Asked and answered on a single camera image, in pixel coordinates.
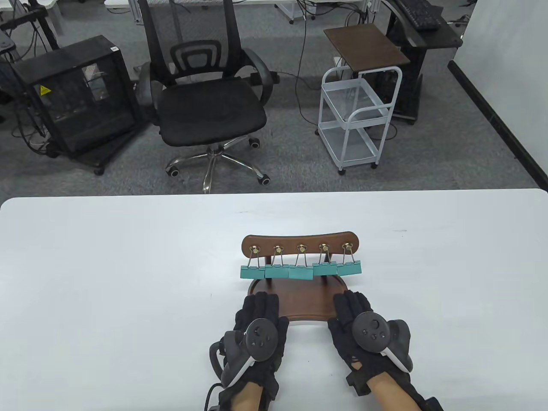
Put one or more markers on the black metal stand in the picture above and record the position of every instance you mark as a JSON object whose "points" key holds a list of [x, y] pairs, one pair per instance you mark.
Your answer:
{"points": [[25, 17]]}

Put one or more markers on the black keyboard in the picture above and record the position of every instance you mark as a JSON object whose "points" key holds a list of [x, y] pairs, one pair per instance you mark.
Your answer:
{"points": [[421, 13]]}

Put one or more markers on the black wheeled platform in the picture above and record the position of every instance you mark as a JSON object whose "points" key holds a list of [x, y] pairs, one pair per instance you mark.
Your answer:
{"points": [[111, 147]]}

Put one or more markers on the black armband pack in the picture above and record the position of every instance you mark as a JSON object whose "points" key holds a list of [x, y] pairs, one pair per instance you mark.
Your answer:
{"points": [[432, 404]]}

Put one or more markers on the black office chair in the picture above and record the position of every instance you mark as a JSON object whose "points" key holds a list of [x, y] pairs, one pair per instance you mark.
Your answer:
{"points": [[212, 111]]}

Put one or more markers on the brown wooden key rack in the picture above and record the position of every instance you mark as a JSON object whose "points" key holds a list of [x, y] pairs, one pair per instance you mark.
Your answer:
{"points": [[306, 299]]}

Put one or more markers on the black desk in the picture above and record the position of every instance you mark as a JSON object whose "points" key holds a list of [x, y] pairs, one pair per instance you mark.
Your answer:
{"points": [[447, 36]]}

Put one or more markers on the teal binder clip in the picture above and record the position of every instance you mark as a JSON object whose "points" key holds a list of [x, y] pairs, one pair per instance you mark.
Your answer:
{"points": [[349, 268], [276, 271], [324, 269], [251, 272], [300, 273]]}

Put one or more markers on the person's right forearm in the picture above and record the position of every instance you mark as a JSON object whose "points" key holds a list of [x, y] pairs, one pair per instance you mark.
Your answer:
{"points": [[389, 396]]}

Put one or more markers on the person's right hand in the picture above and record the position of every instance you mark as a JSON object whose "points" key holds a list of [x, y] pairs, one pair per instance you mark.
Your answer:
{"points": [[342, 329]]}

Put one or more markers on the white wheeled table frame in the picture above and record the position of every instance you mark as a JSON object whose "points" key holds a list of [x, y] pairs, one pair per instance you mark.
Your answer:
{"points": [[291, 10]]}

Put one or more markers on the black power strip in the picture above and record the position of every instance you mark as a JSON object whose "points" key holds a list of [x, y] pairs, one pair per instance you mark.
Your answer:
{"points": [[269, 78]]}

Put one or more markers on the person's left forearm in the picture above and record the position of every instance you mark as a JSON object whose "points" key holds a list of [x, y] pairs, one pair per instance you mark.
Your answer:
{"points": [[246, 398]]}

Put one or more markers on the black white handheld controller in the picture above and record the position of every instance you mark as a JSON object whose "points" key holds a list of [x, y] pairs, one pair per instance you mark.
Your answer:
{"points": [[259, 338], [370, 332]]}

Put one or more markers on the black computer tower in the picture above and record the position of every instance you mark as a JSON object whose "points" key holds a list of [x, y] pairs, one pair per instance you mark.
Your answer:
{"points": [[387, 92]]}

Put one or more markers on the brown wooden side table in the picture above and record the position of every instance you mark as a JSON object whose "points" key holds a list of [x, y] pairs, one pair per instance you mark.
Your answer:
{"points": [[366, 47]]}

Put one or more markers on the white desk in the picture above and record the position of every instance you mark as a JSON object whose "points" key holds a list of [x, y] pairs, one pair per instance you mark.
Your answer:
{"points": [[136, 10]]}

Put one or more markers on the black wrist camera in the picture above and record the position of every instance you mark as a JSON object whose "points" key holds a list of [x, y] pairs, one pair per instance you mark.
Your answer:
{"points": [[357, 383]]}

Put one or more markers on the white metal trolley cart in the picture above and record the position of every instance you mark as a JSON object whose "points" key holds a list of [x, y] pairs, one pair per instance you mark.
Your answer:
{"points": [[351, 147]]}

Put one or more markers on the black glass computer case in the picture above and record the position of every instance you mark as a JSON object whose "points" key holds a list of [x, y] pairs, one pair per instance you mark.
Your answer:
{"points": [[85, 102]]}

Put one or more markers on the person's left hand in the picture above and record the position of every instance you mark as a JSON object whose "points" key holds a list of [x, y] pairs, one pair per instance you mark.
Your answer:
{"points": [[282, 342]]}

